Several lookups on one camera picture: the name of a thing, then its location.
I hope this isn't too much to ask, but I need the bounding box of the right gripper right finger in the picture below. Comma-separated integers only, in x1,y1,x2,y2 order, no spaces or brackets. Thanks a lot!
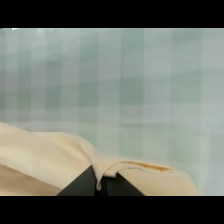
99,172,146,197

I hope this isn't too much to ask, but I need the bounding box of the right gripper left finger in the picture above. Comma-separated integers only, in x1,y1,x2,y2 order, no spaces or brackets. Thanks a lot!
56,164,100,197

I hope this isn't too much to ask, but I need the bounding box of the cream garment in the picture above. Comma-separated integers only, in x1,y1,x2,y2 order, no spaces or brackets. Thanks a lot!
0,121,200,197

